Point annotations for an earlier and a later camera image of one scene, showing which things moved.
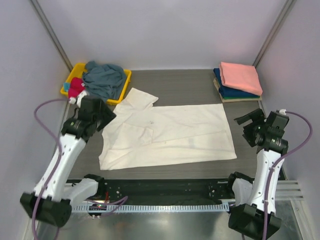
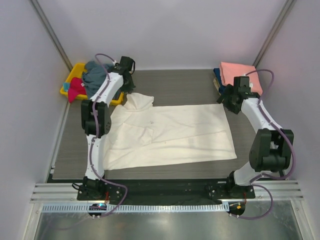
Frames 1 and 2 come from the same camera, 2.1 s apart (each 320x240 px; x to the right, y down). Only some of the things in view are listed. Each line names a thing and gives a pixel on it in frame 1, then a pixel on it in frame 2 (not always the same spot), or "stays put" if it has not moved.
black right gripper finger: [255, 115] → [227, 92]
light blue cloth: [66, 86] stays put
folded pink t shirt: [240, 76] stays put
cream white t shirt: [143, 134] stays put
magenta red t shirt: [76, 87] stays put
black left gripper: [108, 116] → [129, 89]
